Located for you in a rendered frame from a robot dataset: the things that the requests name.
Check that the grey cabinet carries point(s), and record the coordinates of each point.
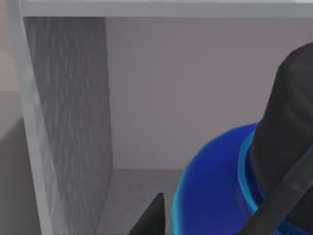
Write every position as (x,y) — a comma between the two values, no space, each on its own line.
(73,98)

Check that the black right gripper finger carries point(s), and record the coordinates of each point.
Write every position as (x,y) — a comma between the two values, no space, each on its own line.
(154,220)

